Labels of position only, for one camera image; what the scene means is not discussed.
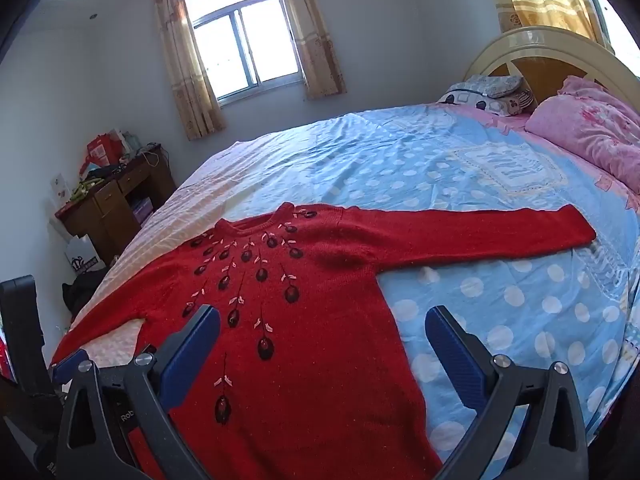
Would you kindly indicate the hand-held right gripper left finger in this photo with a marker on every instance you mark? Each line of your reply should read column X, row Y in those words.
column 192, row 350

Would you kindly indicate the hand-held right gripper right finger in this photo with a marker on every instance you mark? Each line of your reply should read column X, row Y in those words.
column 450, row 355

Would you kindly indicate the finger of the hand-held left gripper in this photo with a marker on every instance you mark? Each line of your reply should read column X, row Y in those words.
column 67, row 367

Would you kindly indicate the red towel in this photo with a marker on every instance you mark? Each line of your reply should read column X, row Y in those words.
column 325, row 360

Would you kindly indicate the black bag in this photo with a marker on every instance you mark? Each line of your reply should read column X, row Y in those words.
column 82, row 292

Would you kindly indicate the white paper bag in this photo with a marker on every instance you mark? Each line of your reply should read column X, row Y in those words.
column 82, row 255

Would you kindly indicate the dark wooden desk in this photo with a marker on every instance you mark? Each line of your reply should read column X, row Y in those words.
column 110, row 205

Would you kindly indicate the bed with pink sheet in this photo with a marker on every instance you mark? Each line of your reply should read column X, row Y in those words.
column 400, row 170

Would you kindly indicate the red gift bag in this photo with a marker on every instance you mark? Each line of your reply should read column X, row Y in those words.
column 102, row 152

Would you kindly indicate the white black printed pillow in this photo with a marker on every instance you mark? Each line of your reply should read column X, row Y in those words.
column 500, row 105

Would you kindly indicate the pink floral quilt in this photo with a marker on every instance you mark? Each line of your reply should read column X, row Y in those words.
column 590, row 130

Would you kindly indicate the beige patterned curtain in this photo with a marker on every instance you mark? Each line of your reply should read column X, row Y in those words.
column 315, row 50
column 190, row 85

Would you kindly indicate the grey patterned pillow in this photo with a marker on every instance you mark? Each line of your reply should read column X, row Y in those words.
column 492, row 85

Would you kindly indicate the sliding glass window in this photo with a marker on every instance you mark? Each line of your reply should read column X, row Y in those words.
column 260, row 45

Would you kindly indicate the cream wooden headboard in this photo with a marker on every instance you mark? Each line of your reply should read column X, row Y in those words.
column 550, row 42

